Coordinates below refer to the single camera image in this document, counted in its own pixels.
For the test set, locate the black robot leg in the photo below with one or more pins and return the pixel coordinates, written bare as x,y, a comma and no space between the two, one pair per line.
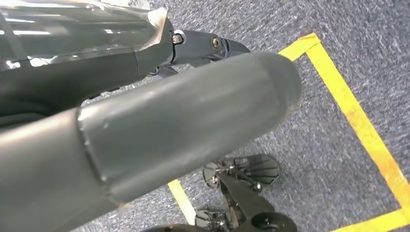
250,205

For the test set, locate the yellow floor tape square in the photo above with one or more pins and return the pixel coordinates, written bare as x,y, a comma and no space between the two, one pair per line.
352,112

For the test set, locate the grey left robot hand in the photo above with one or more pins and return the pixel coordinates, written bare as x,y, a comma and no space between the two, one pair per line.
160,128

